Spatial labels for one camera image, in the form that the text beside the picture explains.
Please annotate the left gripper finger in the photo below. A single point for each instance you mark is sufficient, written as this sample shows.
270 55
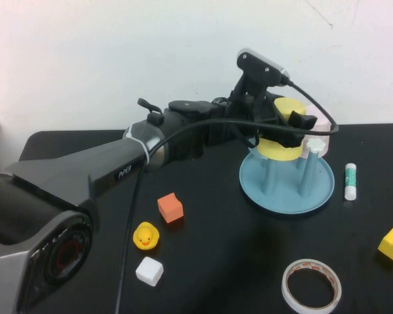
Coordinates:
291 140
303 120

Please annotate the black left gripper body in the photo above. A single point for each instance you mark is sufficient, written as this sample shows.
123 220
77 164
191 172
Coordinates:
239 111

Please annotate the yellow plastic cup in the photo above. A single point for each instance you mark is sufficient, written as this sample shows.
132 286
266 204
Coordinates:
289 106

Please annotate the pink plastic cup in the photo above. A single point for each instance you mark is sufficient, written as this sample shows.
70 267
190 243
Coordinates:
321 122

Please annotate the blue cup stand with posts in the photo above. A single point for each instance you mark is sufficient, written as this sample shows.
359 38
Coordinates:
281 196

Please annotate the white green glue stick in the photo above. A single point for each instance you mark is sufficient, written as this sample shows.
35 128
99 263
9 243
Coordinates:
350 183

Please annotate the orange foam cube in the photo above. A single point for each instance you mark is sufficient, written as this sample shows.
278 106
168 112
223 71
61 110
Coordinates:
170 209

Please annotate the yellow foam cube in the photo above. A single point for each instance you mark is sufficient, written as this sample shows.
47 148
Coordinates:
392 243

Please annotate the white tape roll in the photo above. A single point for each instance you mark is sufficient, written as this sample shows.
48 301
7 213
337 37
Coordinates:
286 291

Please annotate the yellow rubber duck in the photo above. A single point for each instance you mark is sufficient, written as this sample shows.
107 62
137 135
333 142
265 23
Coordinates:
145 237

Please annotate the white foam cube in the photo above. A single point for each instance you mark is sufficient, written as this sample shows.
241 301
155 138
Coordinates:
149 271

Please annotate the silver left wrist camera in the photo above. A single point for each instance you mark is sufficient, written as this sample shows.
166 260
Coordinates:
258 67

